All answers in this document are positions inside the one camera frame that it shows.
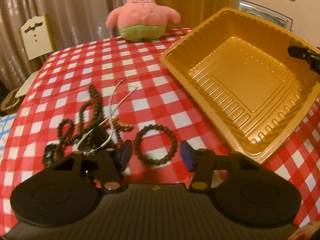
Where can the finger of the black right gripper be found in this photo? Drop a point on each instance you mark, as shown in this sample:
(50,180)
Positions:
(308,55)

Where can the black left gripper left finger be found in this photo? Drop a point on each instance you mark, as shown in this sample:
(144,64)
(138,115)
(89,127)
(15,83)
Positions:
(102,169)

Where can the grey sheer curtain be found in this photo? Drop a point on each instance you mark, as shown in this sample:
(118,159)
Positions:
(71,22)

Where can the white wooden chair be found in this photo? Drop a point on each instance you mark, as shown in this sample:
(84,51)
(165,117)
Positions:
(36,37)

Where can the pink starfish plush toy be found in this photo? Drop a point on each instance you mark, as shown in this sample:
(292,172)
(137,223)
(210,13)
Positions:
(139,20)

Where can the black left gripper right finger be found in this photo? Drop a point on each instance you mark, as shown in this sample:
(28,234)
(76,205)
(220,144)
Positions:
(203,162)

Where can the red white checkered tablecloth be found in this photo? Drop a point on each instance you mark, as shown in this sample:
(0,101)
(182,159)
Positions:
(61,89)

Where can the golden plastic tray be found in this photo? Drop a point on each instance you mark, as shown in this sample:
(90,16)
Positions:
(237,69)

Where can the framed sand art picture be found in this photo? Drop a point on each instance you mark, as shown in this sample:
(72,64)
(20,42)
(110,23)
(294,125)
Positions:
(264,13)

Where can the black hair clip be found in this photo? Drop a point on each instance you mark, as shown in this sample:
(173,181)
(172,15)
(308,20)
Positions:
(50,154)

